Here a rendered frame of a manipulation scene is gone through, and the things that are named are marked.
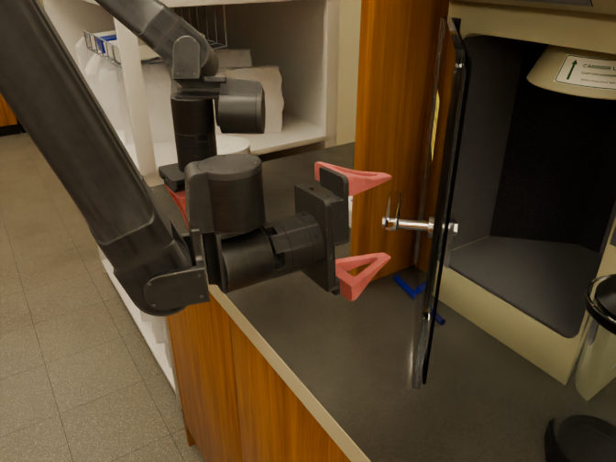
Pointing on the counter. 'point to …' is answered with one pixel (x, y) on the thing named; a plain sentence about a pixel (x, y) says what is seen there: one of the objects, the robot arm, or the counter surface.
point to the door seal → (449, 203)
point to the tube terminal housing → (559, 25)
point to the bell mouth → (576, 72)
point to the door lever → (402, 218)
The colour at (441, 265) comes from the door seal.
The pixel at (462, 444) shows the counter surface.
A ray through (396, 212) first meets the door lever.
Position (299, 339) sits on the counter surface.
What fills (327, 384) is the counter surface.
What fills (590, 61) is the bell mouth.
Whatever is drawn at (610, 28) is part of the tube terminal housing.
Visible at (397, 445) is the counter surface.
